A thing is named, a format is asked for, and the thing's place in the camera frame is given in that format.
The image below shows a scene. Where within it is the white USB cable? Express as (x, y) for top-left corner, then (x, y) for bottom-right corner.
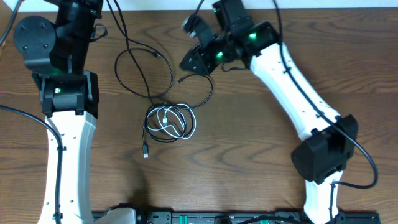
(146, 103), (197, 140)

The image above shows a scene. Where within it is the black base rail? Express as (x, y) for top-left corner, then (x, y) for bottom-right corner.
(91, 210), (382, 224)

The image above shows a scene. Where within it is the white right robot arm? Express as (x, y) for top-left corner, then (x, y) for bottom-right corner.
(180, 1), (358, 223)

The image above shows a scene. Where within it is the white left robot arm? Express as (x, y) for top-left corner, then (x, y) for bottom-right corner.
(14, 1), (138, 224)

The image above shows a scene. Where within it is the thin black USB cable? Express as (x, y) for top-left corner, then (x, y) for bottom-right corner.
(106, 0), (214, 110)

